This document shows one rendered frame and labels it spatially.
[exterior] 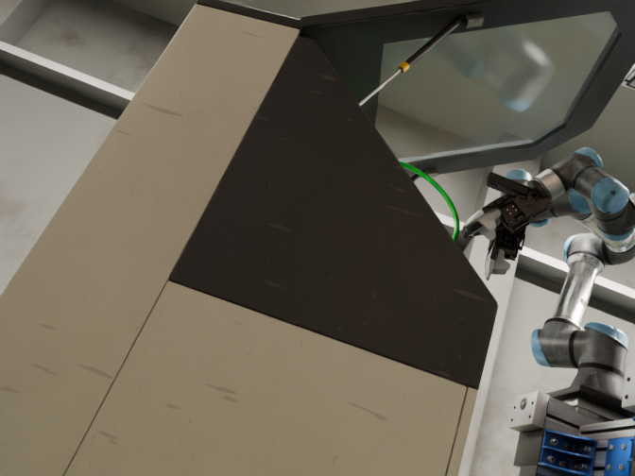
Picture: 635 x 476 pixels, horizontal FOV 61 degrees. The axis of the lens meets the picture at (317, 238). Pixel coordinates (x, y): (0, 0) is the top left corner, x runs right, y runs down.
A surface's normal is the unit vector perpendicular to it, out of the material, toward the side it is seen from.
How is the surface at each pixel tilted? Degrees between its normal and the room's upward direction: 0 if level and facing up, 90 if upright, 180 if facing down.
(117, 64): 90
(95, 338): 90
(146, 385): 90
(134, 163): 90
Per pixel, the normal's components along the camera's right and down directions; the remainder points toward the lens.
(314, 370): -0.03, -0.45
